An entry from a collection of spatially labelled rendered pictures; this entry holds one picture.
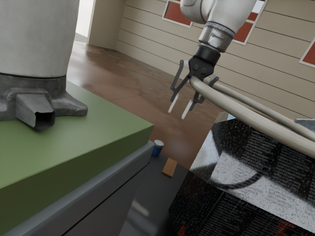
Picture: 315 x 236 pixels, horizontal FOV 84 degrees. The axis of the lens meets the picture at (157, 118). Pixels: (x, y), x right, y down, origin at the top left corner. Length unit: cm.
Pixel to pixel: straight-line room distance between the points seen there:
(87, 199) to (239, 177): 63
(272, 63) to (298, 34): 99
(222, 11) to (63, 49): 40
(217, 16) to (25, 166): 52
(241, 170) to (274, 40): 652
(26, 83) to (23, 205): 15
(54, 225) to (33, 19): 24
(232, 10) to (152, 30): 781
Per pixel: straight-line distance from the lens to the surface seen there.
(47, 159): 22
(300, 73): 716
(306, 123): 87
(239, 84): 705
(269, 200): 83
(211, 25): 56
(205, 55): 55
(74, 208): 28
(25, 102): 27
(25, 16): 27
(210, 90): 45
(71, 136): 26
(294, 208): 87
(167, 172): 162
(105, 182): 30
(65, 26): 30
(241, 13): 56
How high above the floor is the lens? 100
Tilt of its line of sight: 22 degrees down
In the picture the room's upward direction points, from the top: 21 degrees clockwise
